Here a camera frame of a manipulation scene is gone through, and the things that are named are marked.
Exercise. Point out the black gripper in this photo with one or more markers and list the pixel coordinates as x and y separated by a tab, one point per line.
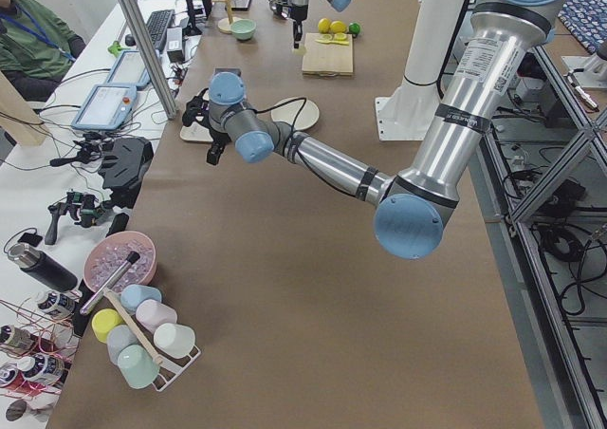
298	11
219	138

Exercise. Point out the beige round plate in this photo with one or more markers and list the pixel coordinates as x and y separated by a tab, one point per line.
301	113

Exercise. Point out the cream rabbit tray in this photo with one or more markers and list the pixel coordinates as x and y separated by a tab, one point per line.
195	132

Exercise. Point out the whole yellow lemon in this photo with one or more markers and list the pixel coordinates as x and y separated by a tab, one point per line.
324	25
338	27

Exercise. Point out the metal ice scoop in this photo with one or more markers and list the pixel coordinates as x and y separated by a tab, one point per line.
279	8

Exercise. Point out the bamboo cutting board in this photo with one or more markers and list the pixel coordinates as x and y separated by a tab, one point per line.
327	59

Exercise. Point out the yellow plastic knife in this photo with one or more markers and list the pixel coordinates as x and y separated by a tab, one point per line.
333	42

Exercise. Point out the mint green bowl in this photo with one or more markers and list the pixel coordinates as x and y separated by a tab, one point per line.
243	29

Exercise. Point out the wooden cup stand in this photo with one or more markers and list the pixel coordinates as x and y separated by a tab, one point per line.
225	24

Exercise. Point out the grey folded cloth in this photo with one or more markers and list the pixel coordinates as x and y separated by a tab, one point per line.
235	71

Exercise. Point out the blue teach pendant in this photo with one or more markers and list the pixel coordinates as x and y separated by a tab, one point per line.
129	68
106	107

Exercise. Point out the metal muddler with black tip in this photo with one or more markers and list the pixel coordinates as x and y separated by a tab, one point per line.
131	259

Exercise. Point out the black keyboard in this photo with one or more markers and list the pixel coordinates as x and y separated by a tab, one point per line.
157	26

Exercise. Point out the pink bowl with ice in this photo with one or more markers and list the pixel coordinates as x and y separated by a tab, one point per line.
112	252

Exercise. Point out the blue pastel cup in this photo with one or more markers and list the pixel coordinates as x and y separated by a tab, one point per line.
133	295

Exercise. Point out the pink pastel cup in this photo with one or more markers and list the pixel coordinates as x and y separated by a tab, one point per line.
151	314

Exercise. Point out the white pastel cup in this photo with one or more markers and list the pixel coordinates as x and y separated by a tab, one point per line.
174	339

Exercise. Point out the yellow pastel cup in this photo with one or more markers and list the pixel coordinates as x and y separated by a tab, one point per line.
104	321

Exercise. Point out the person in green jacket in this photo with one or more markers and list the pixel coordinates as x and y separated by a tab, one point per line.
37	48

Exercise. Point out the grey pastel cup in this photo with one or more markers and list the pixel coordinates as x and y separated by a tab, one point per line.
117	340

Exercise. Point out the black thermos bottle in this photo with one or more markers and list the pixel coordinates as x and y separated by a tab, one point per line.
42	267

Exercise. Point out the white cup rack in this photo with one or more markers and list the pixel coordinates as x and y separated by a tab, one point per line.
170	368

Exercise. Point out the mint pastel cup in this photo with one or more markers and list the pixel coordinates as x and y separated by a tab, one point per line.
137	366

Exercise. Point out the aluminium frame post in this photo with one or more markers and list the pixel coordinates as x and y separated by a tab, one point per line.
148	54

